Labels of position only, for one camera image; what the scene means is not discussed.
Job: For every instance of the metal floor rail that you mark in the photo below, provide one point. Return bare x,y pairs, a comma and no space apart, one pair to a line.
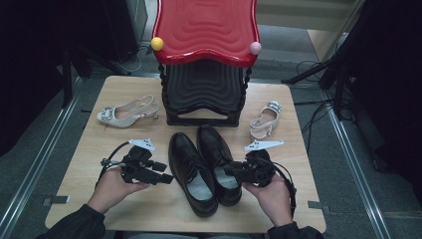
356,166
44,152

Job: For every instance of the black leather shoe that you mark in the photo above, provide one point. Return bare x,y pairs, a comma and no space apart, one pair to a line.
185,156
212,142

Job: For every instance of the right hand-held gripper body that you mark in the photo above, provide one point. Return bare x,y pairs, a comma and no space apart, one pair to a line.
260,166

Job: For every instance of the white jewelled high heel shoe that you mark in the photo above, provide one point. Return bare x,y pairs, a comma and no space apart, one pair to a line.
105,116
262,131

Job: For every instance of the black curtain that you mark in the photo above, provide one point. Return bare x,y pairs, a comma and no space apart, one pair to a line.
391,83
33,66

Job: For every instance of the person's right hand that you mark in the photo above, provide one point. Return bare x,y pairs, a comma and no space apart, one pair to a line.
275,199

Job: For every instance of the black tripod stand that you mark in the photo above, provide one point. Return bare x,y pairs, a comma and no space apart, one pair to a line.
67,79
339,93

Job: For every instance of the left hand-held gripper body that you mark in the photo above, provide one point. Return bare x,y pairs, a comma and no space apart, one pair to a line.
137,162

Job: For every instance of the grey tape strip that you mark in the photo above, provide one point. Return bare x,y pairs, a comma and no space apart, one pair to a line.
56,200
316,205

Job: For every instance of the person's left hand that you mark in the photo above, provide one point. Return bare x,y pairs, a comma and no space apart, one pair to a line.
109,191

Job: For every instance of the red and black shoe rack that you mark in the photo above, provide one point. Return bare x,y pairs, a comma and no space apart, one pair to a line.
205,26

